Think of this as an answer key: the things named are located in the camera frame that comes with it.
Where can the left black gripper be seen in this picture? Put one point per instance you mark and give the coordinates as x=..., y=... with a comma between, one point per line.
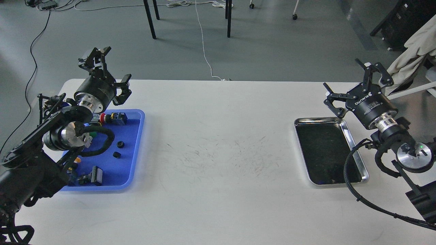
x=98, y=90

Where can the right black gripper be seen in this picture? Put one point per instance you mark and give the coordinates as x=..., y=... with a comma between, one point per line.
x=370, y=104

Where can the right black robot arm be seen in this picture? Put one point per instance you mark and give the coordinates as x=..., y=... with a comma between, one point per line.
x=397, y=151

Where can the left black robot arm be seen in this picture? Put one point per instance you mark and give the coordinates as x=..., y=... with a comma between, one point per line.
x=37, y=167

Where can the silver metal tray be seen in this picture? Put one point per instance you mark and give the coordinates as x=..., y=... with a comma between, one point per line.
x=325, y=144

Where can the blue plastic tray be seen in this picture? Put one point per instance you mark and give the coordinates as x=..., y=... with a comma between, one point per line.
x=117, y=164

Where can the red emergency stop button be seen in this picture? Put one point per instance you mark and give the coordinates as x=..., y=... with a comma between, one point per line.
x=111, y=119

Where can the black table leg left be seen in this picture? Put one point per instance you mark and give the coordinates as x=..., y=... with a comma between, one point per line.
x=149, y=16

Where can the black table leg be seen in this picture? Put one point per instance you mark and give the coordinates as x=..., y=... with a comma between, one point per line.
x=149, y=16
x=228, y=15

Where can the beige cloth on chair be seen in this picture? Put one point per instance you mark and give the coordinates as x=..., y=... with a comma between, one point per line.
x=418, y=46

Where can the black cabinet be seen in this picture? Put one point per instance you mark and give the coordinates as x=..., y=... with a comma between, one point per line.
x=407, y=17

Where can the black square push button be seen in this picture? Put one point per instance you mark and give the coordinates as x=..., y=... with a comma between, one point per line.
x=95, y=177

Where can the black table leg right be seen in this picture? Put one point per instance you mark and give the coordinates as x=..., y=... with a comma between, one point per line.
x=228, y=15

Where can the green push button switch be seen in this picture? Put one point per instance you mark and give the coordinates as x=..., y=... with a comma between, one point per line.
x=88, y=137

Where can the yellow push button switch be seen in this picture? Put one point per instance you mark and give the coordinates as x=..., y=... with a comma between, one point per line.
x=72, y=172

